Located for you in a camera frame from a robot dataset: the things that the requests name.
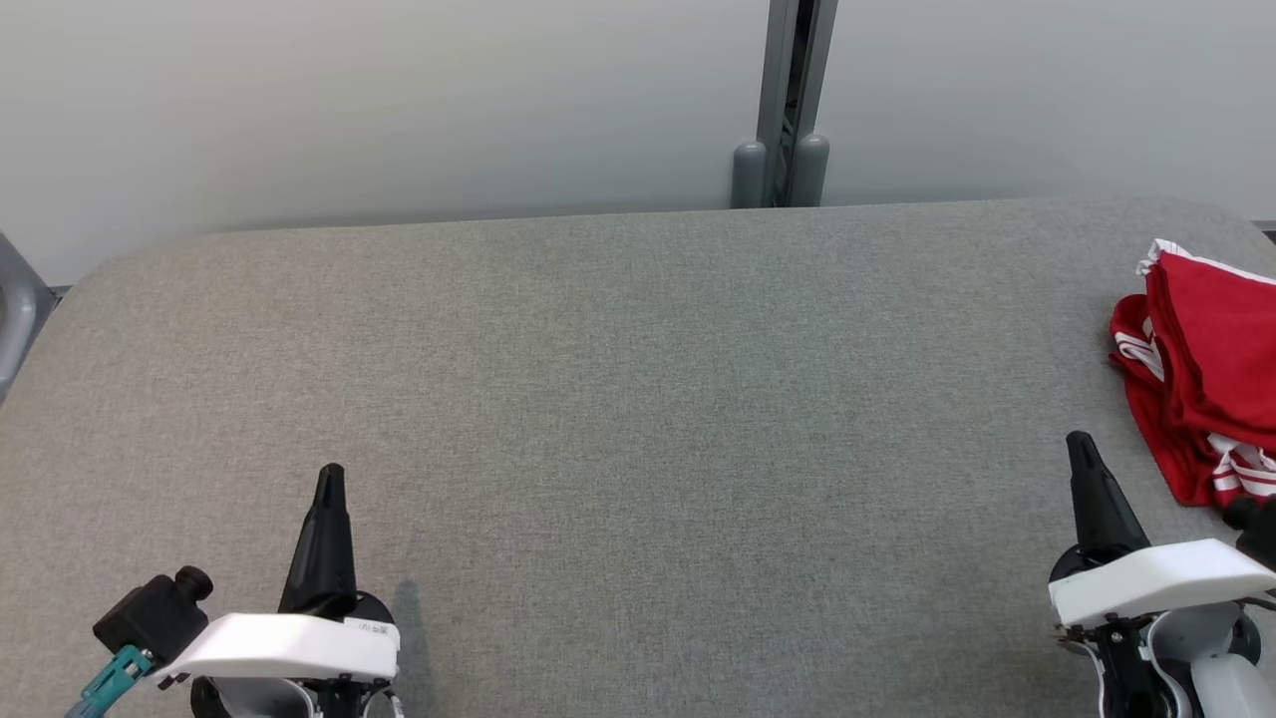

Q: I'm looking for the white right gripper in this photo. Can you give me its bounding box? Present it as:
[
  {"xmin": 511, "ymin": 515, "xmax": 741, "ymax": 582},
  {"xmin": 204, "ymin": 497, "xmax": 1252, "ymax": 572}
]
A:
[{"xmin": 1046, "ymin": 430, "xmax": 1276, "ymax": 632}]

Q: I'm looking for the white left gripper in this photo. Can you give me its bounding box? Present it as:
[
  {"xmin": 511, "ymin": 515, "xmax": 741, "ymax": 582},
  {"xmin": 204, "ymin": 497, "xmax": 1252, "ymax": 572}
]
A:
[{"xmin": 150, "ymin": 463, "xmax": 403, "ymax": 690}]

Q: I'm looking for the red white basketball jersey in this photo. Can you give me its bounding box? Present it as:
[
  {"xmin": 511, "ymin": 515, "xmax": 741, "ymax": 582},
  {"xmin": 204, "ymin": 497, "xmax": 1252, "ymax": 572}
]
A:
[{"xmin": 1108, "ymin": 293, "xmax": 1276, "ymax": 511}]

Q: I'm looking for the red shorts white trim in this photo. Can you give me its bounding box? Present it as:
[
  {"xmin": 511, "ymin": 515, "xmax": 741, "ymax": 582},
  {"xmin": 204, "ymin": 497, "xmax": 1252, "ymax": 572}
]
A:
[{"xmin": 1137, "ymin": 238, "xmax": 1276, "ymax": 442}]

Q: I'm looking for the grey fabric sofa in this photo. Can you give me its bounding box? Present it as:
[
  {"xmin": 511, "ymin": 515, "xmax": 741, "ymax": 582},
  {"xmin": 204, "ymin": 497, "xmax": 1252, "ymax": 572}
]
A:
[{"xmin": 0, "ymin": 195, "xmax": 1276, "ymax": 718}]

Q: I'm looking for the grey partition stand leg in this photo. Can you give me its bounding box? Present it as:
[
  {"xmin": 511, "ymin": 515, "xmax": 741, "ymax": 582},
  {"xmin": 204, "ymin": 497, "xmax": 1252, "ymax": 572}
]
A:
[{"xmin": 0, "ymin": 230, "xmax": 57, "ymax": 402}]

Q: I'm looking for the teal left camera connector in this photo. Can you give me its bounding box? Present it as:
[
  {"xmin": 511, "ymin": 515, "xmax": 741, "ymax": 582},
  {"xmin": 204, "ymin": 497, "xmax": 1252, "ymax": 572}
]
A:
[{"xmin": 64, "ymin": 642, "xmax": 157, "ymax": 718}]

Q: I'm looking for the grey partition post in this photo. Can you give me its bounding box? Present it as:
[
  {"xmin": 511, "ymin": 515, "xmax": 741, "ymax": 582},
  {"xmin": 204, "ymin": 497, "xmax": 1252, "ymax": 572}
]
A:
[{"xmin": 730, "ymin": 0, "xmax": 841, "ymax": 211}]

